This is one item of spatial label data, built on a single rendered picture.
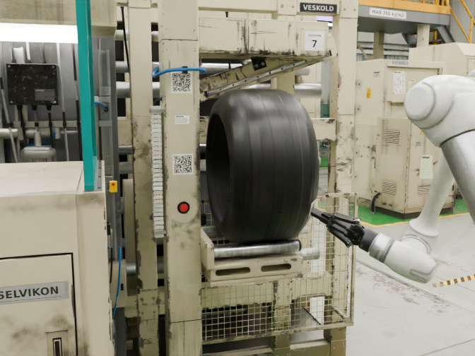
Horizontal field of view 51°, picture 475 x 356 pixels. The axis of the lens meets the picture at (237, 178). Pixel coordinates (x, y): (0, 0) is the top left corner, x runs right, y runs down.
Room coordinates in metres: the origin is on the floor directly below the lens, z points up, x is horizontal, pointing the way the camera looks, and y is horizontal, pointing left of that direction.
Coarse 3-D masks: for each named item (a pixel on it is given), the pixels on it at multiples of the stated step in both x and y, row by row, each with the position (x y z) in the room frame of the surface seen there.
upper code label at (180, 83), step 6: (174, 72) 1.76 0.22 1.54; (180, 72) 1.77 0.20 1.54; (174, 78) 1.76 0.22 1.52; (180, 78) 1.77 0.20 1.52; (186, 78) 1.77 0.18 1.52; (174, 84) 1.76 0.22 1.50; (180, 84) 1.77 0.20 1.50; (186, 84) 1.77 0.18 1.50; (174, 90) 1.76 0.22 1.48; (180, 90) 1.77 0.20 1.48; (186, 90) 1.77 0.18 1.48
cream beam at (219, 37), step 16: (208, 16) 2.06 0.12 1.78; (208, 32) 2.06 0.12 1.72; (224, 32) 2.08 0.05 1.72; (240, 32) 2.09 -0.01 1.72; (256, 32) 2.11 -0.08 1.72; (272, 32) 2.13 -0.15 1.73; (288, 32) 2.15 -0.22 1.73; (304, 32) 2.17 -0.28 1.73; (208, 48) 2.06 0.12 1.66; (224, 48) 2.08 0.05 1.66; (240, 48) 2.09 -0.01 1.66; (256, 48) 2.11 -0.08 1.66; (272, 48) 2.13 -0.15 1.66; (288, 48) 2.15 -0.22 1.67; (304, 48) 2.17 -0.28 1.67
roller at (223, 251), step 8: (288, 240) 1.82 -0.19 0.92; (296, 240) 1.82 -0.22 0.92; (216, 248) 1.73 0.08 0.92; (224, 248) 1.74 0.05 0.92; (232, 248) 1.74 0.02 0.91; (240, 248) 1.75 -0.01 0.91; (248, 248) 1.75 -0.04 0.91; (256, 248) 1.76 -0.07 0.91; (264, 248) 1.77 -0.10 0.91; (272, 248) 1.78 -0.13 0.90; (280, 248) 1.78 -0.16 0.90; (288, 248) 1.79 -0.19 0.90; (296, 248) 1.80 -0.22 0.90; (216, 256) 1.72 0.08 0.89; (224, 256) 1.73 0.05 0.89; (232, 256) 1.75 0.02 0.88
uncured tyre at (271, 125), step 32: (224, 96) 1.87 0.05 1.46; (256, 96) 1.79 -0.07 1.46; (288, 96) 1.83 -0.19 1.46; (224, 128) 2.14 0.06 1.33; (256, 128) 1.67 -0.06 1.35; (288, 128) 1.70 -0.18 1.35; (224, 160) 2.18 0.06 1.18; (256, 160) 1.62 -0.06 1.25; (288, 160) 1.65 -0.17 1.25; (224, 192) 2.14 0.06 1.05; (256, 192) 1.62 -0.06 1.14; (288, 192) 1.65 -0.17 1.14; (224, 224) 1.78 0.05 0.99; (256, 224) 1.67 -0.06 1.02; (288, 224) 1.71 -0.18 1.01
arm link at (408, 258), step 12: (396, 240) 1.60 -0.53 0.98; (408, 240) 1.61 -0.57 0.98; (396, 252) 1.55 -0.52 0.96; (408, 252) 1.54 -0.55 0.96; (420, 252) 1.55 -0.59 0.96; (396, 264) 1.54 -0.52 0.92; (408, 264) 1.53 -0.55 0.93; (420, 264) 1.52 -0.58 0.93; (432, 264) 1.52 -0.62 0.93; (408, 276) 1.54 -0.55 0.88; (420, 276) 1.52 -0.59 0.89; (432, 276) 1.52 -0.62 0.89
